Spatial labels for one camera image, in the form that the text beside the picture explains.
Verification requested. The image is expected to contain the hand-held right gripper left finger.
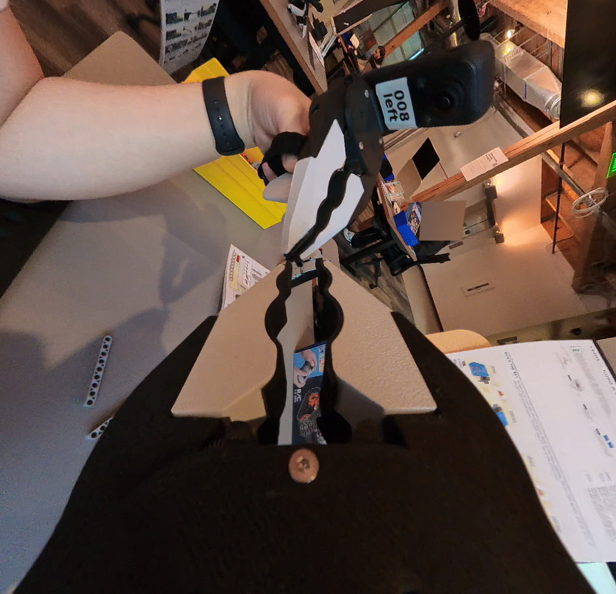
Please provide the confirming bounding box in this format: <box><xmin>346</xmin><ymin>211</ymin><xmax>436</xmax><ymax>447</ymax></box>
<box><xmin>171</xmin><ymin>261</ymin><xmax>294</xmax><ymax>445</ymax></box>

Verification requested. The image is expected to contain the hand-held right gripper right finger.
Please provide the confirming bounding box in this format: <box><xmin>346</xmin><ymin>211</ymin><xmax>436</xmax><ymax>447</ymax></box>
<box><xmin>315</xmin><ymin>259</ymin><xmax>438</xmax><ymax>445</ymax></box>

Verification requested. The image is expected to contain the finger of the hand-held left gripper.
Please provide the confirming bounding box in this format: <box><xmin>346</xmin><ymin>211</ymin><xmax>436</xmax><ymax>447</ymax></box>
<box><xmin>281</xmin><ymin>120</ymin><xmax>347</xmax><ymax>263</ymax></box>
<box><xmin>289</xmin><ymin>173</ymin><xmax>365</xmax><ymax>263</ymax></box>

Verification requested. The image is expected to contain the yellow parts bin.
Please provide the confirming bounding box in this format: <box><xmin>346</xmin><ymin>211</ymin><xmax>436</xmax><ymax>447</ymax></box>
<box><xmin>183</xmin><ymin>57</ymin><xmax>287</xmax><ymax>230</ymax></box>

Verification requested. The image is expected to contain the person's left forearm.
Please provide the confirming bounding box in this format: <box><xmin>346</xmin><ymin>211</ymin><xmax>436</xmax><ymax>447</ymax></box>
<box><xmin>0</xmin><ymin>7</ymin><xmax>215</xmax><ymax>202</ymax></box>

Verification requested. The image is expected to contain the person's left hand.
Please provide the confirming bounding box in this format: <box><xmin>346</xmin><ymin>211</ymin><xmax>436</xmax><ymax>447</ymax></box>
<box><xmin>224</xmin><ymin>69</ymin><xmax>312</xmax><ymax>181</ymax></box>

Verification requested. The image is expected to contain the blue bin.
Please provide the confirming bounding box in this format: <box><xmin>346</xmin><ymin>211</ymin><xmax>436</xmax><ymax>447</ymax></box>
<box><xmin>395</xmin><ymin>202</ymin><xmax>422</xmax><ymax>245</ymax></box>

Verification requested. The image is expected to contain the blue robot kit box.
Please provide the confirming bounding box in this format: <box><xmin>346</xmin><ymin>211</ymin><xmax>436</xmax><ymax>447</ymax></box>
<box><xmin>291</xmin><ymin>341</ymin><xmax>330</xmax><ymax>445</ymax></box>

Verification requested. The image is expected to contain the long wooden table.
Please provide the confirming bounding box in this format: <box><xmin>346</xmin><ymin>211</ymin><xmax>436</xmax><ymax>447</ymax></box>
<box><xmin>248</xmin><ymin>0</ymin><xmax>333</xmax><ymax>94</ymax></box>

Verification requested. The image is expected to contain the open instruction booklet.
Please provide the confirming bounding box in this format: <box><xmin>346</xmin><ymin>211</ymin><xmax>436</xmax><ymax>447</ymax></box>
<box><xmin>221</xmin><ymin>244</ymin><xmax>271</xmax><ymax>310</ymax></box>

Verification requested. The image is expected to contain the black and white display board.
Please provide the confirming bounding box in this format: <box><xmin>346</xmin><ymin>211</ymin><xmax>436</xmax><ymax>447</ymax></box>
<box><xmin>397</xmin><ymin>138</ymin><xmax>441</xmax><ymax>197</ymax></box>

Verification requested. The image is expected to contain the black wristband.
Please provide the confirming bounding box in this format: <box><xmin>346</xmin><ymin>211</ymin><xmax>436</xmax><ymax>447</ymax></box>
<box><xmin>202</xmin><ymin>76</ymin><xmax>245</xmax><ymax>157</ymax></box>

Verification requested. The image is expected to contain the paper notice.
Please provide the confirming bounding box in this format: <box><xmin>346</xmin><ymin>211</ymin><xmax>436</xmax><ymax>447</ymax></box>
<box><xmin>459</xmin><ymin>147</ymin><xmax>508</xmax><ymax>182</ymax></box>

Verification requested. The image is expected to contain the black floor lamp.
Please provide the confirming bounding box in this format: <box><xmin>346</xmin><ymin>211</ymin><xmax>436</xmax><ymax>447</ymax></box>
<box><xmin>457</xmin><ymin>0</ymin><xmax>482</xmax><ymax>41</ymax></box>

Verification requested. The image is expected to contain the white instruction poster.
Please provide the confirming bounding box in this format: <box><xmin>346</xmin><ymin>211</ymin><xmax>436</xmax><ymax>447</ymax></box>
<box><xmin>445</xmin><ymin>339</ymin><xmax>616</xmax><ymax>563</ymax></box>

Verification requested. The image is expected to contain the printed photo board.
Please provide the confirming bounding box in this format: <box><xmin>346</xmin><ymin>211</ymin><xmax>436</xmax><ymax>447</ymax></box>
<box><xmin>159</xmin><ymin>0</ymin><xmax>221</xmax><ymax>75</ymax></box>

